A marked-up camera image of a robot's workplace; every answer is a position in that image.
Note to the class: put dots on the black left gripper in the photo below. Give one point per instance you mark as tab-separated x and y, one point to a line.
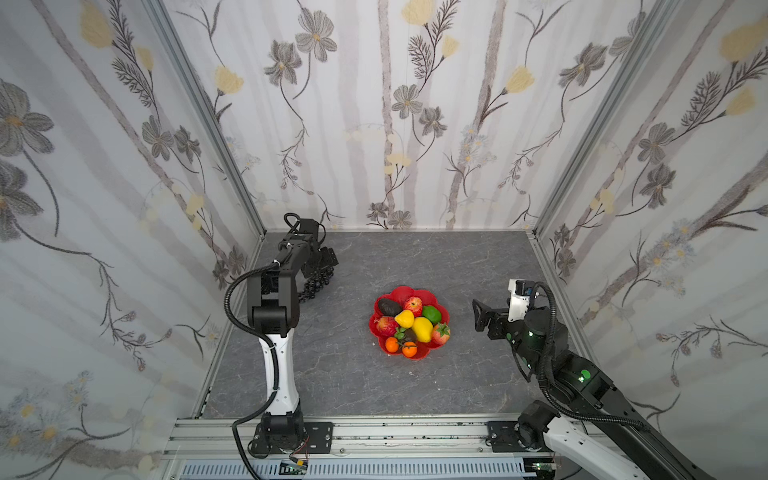
322	267

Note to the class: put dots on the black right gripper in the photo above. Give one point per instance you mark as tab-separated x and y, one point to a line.
492	320

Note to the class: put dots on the black grape bunch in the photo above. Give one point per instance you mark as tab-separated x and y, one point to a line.
315	283

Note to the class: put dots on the red strawberry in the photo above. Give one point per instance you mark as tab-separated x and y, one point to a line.
441	333

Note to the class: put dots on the green lime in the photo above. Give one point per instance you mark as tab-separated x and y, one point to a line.
432	314

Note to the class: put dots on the yellow lemon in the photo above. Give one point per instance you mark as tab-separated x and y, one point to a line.
405	319
422	329

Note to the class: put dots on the red apple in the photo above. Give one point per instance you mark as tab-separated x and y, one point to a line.
415	305

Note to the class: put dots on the red flower-shaped plate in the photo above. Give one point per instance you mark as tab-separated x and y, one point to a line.
400	294

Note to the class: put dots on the orange tangerine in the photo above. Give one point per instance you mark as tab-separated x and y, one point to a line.
409	349
392	345

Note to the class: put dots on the black avocado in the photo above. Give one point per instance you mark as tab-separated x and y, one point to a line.
388	307

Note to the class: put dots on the dark red wrinkled fruit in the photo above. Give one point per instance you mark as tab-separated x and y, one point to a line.
386	326

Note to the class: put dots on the dark brown avocado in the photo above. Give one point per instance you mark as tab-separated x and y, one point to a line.
405	335

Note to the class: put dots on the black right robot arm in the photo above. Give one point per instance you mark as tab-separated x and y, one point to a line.
582	415

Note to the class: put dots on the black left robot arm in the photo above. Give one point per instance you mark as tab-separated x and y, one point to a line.
235	309

